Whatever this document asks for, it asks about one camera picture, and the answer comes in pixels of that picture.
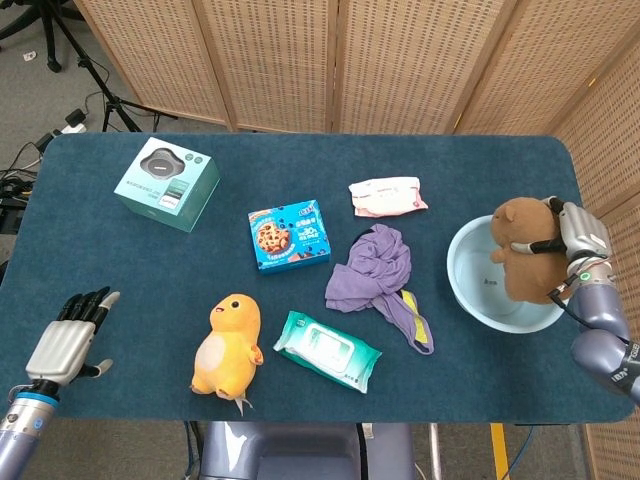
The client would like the green wet wipes pack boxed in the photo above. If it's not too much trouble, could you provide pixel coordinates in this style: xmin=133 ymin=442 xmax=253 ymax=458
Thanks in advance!
xmin=272 ymin=310 xmax=383 ymax=395

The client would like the metal table leg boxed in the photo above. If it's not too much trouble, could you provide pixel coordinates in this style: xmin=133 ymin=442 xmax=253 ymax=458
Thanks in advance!
xmin=428 ymin=422 xmax=444 ymax=480

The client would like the wicker folding screen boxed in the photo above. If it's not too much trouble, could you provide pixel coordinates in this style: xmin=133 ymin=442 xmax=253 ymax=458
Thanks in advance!
xmin=73 ymin=0 xmax=640 ymax=480

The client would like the purple cloth with yellow trim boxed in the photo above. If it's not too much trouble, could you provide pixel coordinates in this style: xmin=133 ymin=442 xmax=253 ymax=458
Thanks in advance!
xmin=323 ymin=223 xmax=436 ymax=356

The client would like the black office chair base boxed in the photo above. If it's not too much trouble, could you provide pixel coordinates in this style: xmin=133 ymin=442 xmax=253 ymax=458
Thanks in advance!
xmin=0 ymin=0 xmax=66 ymax=74

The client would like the brown plush toy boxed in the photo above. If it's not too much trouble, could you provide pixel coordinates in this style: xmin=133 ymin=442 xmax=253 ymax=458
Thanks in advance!
xmin=488 ymin=196 xmax=571 ymax=305

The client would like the blue cookie box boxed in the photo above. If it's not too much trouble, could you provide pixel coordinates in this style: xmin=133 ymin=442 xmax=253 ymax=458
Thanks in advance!
xmin=247 ymin=199 xmax=333 ymax=276

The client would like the teal speaker box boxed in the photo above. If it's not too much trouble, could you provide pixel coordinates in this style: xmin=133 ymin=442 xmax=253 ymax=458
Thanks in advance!
xmin=113 ymin=136 xmax=222 ymax=234

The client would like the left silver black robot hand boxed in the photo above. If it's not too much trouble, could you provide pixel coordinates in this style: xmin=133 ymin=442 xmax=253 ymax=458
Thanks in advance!
xmin=24 ymin=286 xmax=121 ymax=387

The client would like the black cable bundle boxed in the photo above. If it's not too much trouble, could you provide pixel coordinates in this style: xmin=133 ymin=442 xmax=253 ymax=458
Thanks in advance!
xmin=0 ymin=139 xmax=46 ymax=236

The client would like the light blue plastic basin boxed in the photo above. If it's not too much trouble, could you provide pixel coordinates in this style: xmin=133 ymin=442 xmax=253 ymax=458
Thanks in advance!
xmin=446 ymin=214 xmax=571 ymax=334

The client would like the orange plush toy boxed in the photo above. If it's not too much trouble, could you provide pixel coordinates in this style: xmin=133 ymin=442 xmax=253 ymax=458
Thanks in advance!
xmin=188 ymin=293 xmax=265 ymax=417

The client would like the black tripod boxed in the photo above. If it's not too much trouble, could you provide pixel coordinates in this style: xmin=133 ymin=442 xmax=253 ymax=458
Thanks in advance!
xmin=29 ymin=0 xmax=176 ymax=134

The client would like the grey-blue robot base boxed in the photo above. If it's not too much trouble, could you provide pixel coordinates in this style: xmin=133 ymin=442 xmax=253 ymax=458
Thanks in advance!
xmin=199 ymin=421 xmax=416 ymax=480

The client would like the pink folded cloth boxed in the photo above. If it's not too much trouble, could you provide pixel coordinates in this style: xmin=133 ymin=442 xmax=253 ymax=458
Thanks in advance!
xmin=348 ymin=175 xmax=430 ymax=218

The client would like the dark blue table mat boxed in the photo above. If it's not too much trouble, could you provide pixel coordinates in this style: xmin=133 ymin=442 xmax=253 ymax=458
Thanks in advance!
xmin=0 ymin=132 xmax=636 ymax=426

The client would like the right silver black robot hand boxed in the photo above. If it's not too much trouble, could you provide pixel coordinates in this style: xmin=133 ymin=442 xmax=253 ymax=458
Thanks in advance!
xmin=509 ymin=195 xmax=614 ymax=261

